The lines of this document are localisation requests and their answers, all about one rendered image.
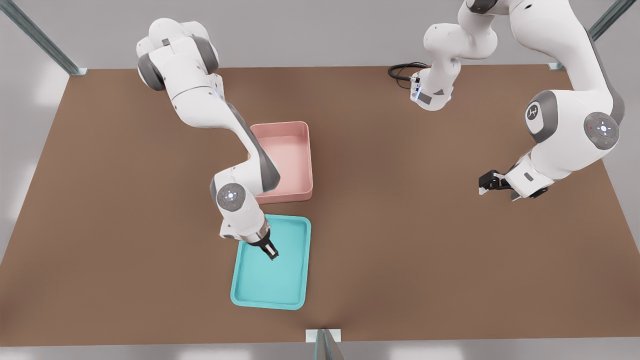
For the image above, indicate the pale blue-green tray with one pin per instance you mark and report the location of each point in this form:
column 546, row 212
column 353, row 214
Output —
column 272, row 280

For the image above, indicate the pink box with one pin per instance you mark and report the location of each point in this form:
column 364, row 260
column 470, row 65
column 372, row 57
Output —
column 292, row 155

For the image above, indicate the silver frame post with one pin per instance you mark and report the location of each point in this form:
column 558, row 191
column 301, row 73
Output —
column 42, row 40
column 602, row 22
column 324, row 344

